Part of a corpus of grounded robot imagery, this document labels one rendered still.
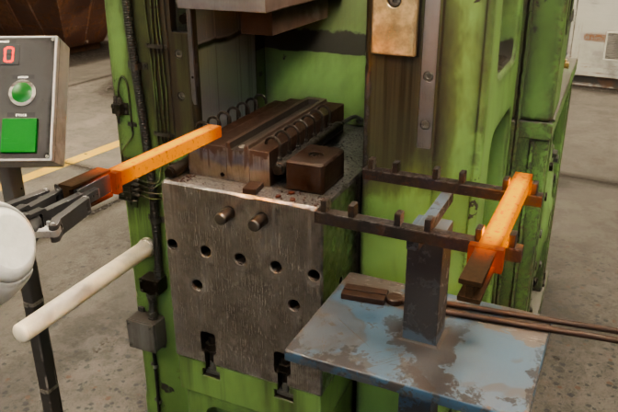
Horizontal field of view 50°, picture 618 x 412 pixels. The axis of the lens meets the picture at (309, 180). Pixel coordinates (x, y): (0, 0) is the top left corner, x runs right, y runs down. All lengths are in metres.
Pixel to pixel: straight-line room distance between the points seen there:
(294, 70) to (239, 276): 0.64
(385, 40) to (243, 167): 0.39
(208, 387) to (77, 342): 1.04
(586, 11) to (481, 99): 5.19
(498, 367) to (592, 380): 1.36
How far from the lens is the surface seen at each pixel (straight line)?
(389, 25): 1.34
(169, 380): 2.06
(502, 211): 1.03
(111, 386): 2.40
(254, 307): 1.48
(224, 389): 1.66
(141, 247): 1.81
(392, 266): 1.53
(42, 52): 1.59
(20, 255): 0.67
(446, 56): 1.35
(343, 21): 1.76
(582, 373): 2.53
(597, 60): 6.56
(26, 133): 1.55
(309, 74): 1.83
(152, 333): 1.92
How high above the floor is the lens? 1.44
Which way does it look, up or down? 21 degrees down
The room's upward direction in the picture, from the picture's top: straight up
